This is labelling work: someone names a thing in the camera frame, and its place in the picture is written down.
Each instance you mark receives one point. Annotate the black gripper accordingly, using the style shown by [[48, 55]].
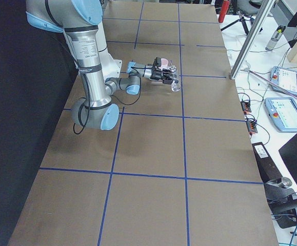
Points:
[[155, 74]]

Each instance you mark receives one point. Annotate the clear glass sauce bottle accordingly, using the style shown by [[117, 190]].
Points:
[[175, 85]]

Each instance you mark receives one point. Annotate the pink plastic cup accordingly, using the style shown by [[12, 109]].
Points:
[[165, 64]]

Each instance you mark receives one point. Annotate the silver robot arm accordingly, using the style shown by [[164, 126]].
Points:
[[81, 24]]

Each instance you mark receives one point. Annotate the silver digital kitchen scale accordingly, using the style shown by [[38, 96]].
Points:
[[166, 75]]

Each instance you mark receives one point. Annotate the long metal rod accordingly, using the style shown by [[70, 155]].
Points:
[[271, 83]]

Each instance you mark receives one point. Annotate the red cylinder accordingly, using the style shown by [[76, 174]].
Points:
[[223, 11]]

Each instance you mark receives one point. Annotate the orange black connector block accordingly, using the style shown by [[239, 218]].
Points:
[[250, 120]]

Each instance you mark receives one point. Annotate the clear water bottle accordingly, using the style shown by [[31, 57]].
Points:
[[275, 38]]

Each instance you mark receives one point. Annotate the far teach pendant tablet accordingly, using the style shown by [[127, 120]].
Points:
[[285, 79]]

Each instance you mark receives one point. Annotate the teach pendant tablet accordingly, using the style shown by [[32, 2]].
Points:
[[285, 79], [283, 113]]

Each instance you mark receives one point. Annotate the near teach pendant tablet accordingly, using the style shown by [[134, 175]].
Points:
[[283, 113]]

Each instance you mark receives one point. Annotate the black clamp stand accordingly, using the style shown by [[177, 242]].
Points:
[[281, 198]]

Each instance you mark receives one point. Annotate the aluminium frame post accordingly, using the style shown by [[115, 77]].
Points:
[[259, 20]]

